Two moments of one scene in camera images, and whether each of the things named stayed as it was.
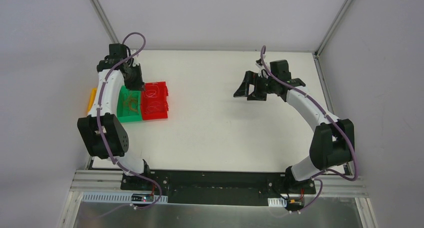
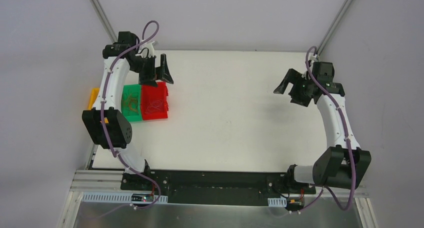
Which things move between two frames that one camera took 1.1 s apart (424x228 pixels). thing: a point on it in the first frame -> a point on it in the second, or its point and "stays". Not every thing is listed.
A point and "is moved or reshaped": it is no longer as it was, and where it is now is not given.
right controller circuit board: [294, 204] stays
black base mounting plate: [219, 187] stays
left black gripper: [134, 81] -> [149, 72]
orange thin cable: [133, 104] stays
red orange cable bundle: [150, 94] is moved or reshaped
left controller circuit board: [142, 197] stays
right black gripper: [257, 88] -> [298, 89]
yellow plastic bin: [91, 98] stays
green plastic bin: [129, 105] stays
